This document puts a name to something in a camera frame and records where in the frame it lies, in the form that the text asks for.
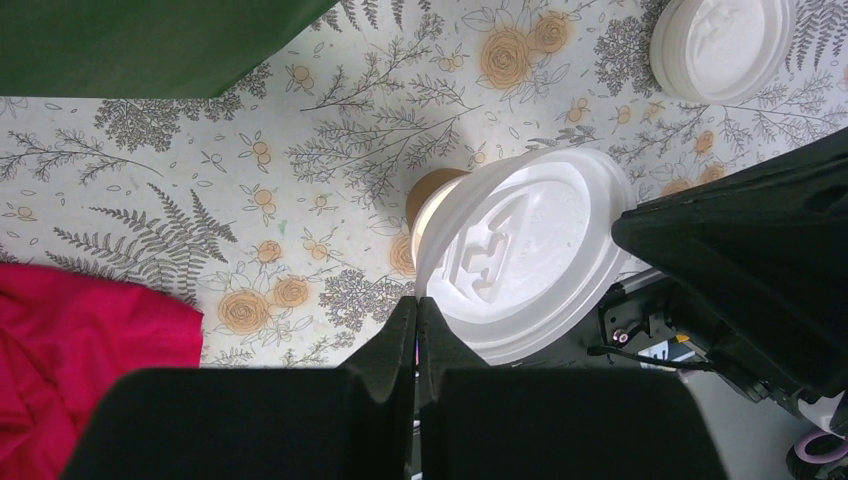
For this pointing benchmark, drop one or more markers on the green paper bag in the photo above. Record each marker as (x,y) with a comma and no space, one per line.
(142,49)

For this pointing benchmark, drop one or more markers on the red cloth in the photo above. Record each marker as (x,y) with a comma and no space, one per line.
(65,340)

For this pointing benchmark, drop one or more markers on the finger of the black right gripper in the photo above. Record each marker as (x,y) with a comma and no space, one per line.
(766,249)

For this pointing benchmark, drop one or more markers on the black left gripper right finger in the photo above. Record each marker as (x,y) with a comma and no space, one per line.
(484,422)

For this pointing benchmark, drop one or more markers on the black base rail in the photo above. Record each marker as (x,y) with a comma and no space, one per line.
(631,326)

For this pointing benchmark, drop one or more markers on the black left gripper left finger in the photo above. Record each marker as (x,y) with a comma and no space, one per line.
(353,421)

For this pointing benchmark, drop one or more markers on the stack of white lids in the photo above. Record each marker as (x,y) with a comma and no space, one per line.
(720,52)

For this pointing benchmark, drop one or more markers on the floral table mat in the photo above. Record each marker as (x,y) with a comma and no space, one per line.
(277,209)

